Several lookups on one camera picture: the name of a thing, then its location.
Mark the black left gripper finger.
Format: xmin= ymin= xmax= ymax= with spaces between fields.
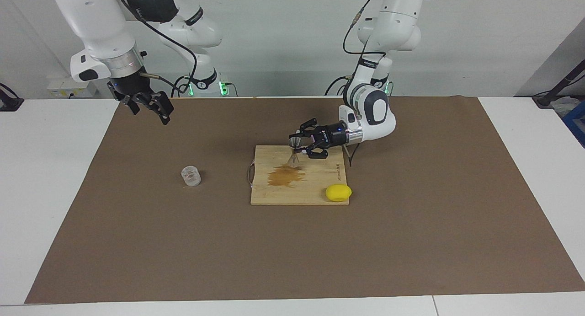
xmin=301 ymin=142 xmax=329 ymax=160
xmin=288 ymin=118 xmax=320 ymax=139

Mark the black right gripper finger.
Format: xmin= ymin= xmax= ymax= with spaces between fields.
xmin=142 ymin=91 xmax=175 ymax=126
xmin=122 ymin=96 xmax=142 ymax=116

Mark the metal double jigger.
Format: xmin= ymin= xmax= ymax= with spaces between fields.
xmin=287 ymin=135 xmax=304 ymax=168

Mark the clear plastic cup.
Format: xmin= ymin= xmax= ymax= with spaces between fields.
xmin=181 ymin=166 xmax=202 ymax=187

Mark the bamboo cutting board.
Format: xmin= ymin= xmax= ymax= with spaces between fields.
xmin=247 ymin=145 xmax=350 ymax=206

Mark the yellow lemon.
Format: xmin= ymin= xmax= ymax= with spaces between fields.
xmin=325 ymin=184 xmax=353 ymax=202

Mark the white power strip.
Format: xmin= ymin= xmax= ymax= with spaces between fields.
xmin=47 ymin=76 xmax=99 ymax=98

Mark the black clamp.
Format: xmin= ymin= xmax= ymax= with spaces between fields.
xmin=0 ymin=83 xmax=24 ymax=112

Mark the brown table mat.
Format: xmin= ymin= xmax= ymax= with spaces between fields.
xmin=25 ymin=96 xmax=585 ymax=304

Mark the black stand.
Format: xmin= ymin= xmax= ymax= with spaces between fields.
xmin=532 ymin=59 xmax=585 ymax=108

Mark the clear plastic bag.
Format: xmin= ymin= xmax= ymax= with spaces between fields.
xmin=552 ymin=96 xmax=577 ymax=118

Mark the blue box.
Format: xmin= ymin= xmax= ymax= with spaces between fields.
xmin=562 ymin=100 xmax=585 ymax=147

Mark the black base cable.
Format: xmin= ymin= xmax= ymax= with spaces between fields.
xmin=325 ymin=76 xmax=352 ymax=96
xmin=171 ymin=77 xmax=189 ymax=98

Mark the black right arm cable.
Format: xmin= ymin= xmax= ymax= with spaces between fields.
xmin=116 ymin=0 xmax=198 ymax=90

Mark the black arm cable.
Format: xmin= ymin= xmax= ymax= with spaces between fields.
xmin=343 ymin=0 xmax=388 ymax=168
xmin=116 ymin=0 xmax=198 ymax=90

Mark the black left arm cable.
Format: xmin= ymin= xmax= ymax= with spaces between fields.
xmin=343 ymin=0 xmax=388 ymax=168

